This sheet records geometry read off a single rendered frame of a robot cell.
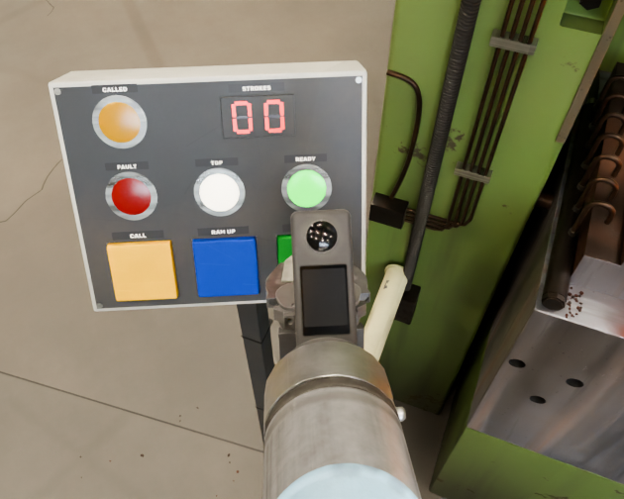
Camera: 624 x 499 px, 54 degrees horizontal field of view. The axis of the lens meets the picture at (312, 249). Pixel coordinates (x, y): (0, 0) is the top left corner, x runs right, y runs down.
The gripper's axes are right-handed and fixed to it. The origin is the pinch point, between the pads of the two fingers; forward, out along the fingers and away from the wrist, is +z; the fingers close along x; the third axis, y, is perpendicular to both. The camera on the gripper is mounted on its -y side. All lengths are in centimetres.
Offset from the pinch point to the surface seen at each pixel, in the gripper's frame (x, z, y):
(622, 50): 57, 51, -11
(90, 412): -59, 81, 82
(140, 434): -45, 75, 86
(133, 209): -19.9, 10.7, -1.3
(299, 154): -0.6, 11.0, -6.8
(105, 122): -21.4, 10.7, -11.5
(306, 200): 0.0, 10.7, -1.4
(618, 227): 41.3, 16.7, 6.6
